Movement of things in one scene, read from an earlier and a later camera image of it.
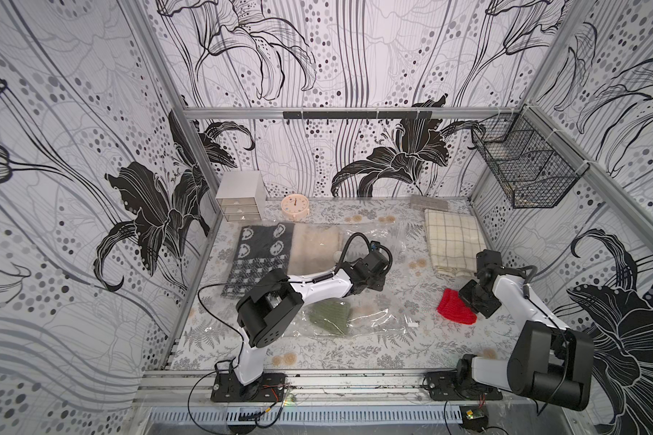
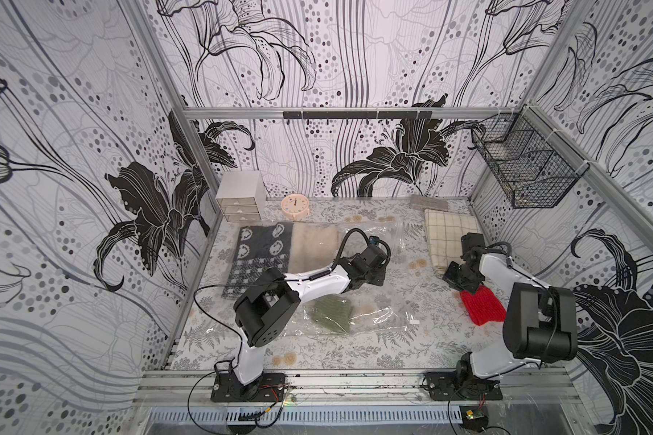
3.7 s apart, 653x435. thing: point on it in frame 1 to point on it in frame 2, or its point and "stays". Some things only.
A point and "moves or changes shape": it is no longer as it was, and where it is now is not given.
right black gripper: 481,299 to 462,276
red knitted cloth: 452,306 moves or changes shape
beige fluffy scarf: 314,247 stays
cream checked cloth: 454,240 stays
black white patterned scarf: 261,249 stays
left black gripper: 377,278 stays
